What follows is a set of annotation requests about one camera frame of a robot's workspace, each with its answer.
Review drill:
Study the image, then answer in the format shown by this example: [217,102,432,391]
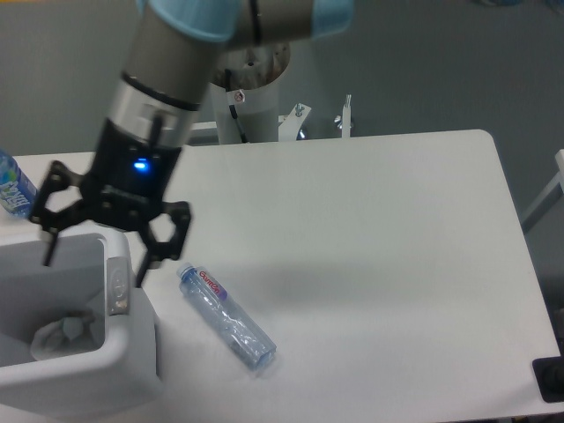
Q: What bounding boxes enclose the crumpled paper in bin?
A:
[30,311,105,361]

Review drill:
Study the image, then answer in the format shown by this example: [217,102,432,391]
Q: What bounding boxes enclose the white frame at right edge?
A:
[521,149,563,234]

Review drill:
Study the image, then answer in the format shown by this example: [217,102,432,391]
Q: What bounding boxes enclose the white right pedestal bracket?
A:
[333,93,354,138]

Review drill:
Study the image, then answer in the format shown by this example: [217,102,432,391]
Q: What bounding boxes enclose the blue labelled water bottle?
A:
[1,151,37,219]

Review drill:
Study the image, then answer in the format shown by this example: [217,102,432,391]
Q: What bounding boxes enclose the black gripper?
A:
[28,116,192,288]

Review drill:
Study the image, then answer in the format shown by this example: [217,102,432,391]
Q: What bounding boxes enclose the white middle pedestal bracket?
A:
[278,103,312,142]

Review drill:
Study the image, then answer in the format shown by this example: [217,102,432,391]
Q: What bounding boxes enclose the black clamp at table corner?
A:
[532,356,563,404]

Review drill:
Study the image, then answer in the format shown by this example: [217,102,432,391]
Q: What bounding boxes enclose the white pedestal bracket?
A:
[333,93,354,138]
[278,103,312,142]

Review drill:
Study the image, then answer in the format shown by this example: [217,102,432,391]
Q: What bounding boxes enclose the black cable on pedestal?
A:
[223,68,249,145]

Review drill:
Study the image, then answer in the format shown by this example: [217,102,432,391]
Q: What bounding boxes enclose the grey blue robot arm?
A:
[29,1,354,280]

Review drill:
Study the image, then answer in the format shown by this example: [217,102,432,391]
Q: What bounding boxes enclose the clear plastic bottle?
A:
[177,263,277,371]

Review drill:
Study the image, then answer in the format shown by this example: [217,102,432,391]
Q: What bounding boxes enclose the white plastic trash can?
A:
[1,226,163,419]

